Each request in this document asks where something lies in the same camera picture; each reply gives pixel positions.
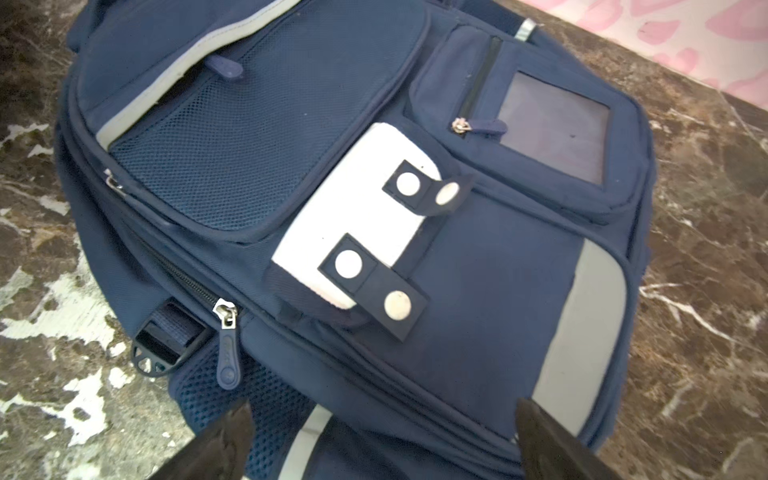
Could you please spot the navy blue student backpack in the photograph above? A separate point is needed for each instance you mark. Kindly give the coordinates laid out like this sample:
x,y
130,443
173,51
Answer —
x,y
382,223

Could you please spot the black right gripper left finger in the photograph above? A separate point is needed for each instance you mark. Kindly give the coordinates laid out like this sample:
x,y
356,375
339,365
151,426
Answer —
x,y
219,452

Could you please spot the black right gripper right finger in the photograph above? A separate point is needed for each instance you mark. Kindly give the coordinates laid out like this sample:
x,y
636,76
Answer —
x,y
549,451

